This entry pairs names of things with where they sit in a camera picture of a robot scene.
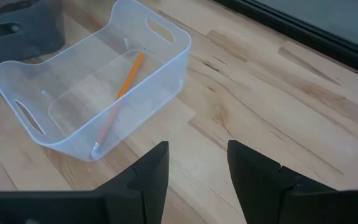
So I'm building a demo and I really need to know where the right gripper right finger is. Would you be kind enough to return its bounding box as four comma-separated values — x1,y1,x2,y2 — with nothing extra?
227,139,358,224

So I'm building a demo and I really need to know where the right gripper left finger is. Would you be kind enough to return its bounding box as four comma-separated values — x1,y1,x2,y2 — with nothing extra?
0,141,170,224

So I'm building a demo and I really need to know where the short orange pencil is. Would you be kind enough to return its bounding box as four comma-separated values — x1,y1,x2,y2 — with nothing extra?
90,52,145,159

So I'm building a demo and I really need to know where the clear plastic bin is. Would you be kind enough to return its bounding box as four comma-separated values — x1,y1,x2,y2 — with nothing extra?
0,0,192,162

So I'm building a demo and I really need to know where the dark grey translucent bin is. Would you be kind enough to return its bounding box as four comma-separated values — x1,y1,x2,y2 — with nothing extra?
0,0,67,65

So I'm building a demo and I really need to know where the black aluminium table frame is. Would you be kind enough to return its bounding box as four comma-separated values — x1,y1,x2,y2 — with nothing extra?
213,0,358,78

